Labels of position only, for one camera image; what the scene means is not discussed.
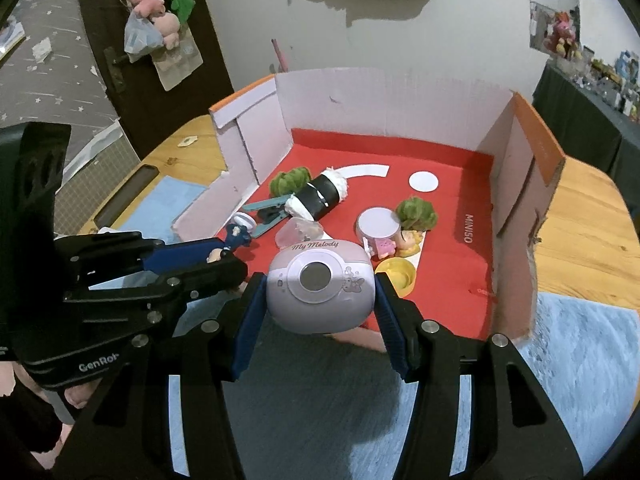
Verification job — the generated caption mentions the dark brown door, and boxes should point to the dark brown door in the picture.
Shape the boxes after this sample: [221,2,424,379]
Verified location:
[70,0,236,161]

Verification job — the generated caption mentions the row of small figures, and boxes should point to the row of small figures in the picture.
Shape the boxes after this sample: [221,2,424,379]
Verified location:
[555,47,640,123]

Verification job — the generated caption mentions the clear plastic bag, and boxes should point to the clear plastic bag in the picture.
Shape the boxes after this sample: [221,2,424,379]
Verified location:
[124,14,165,63]

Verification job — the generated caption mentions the pink pig plush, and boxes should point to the pink pig plush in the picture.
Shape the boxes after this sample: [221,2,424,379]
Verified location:
[127,0,168,18]

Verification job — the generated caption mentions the person's left hand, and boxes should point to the person's left hand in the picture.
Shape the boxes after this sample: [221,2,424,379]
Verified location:
[65,382,98,409]

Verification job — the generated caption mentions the door handle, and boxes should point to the door handle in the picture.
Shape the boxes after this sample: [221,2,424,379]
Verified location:
[103,46,126,93]

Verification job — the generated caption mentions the green plush ball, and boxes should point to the green plush ball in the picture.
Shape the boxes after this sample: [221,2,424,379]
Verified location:
[269,166,311,197]
[395,195,438,233]

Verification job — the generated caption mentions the blonde pink figurine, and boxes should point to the blonde pink figurine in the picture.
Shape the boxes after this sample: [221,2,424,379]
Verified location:
[366,229,426,261]

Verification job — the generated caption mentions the pale pink plush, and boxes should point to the pale pink plush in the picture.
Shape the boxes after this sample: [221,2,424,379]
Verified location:
[152,11,181,51]

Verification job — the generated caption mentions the orange cardboard box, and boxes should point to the orange cardboard box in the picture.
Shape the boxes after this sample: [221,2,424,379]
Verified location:
[172,67,568,341]

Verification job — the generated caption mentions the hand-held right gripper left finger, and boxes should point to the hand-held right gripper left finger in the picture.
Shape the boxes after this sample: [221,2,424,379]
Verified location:
[52,272,268,480]

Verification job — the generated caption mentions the teal clip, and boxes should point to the teal clip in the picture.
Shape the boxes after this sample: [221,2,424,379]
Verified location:
[240,195,292,238]

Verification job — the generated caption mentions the pink toy camera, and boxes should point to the pink toy camera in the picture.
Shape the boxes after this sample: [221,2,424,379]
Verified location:
[265,238,376,335]

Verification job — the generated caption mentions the green plush toy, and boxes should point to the green plush toy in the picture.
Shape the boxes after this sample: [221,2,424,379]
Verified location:
[167,0,195,26]

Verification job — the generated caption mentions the side table with dark cloth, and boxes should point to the side table with dark cloth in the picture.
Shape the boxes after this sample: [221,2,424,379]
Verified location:
[532,62,640,181]

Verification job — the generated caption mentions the wall calendar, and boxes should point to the wall calendar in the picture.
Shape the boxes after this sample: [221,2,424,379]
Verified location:
[0,19,25,61]

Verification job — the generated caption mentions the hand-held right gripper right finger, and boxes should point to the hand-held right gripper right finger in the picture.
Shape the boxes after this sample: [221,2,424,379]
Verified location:
[375,272,586,480]

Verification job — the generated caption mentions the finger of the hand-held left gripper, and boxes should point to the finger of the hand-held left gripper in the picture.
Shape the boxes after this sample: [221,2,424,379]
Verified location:
[65,255,248,312]
[135,237,236,274]

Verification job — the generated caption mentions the beige hanging bag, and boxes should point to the beige hanging bag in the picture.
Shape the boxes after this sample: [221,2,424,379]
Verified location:
[152,25,205,92]

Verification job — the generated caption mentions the blue fluffy mat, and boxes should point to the blue fluffy mat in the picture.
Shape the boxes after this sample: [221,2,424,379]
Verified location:
[107,175,640,480]

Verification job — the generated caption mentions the black and white cloth roll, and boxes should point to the black and white cloth roll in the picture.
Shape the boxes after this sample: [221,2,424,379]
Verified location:
[285,166,349,221]

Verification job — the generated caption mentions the yellow bottle cap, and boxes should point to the yellow bottle cap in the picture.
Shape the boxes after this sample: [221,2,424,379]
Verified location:
[375,256,417,297]

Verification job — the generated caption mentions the pink rabbit plush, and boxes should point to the pink rabbit plush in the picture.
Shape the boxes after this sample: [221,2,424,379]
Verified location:
[547,10,581,58]

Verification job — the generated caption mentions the black-haired blue figurine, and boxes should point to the black-haired blue figurine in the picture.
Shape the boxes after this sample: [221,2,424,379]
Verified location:
[207,211,259,264]

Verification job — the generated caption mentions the white round lid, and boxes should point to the white round lid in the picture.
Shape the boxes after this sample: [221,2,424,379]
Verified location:
[356,206,402,246]

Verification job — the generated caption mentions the black phone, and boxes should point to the black phone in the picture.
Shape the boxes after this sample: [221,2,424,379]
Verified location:
[92,165,161,233]

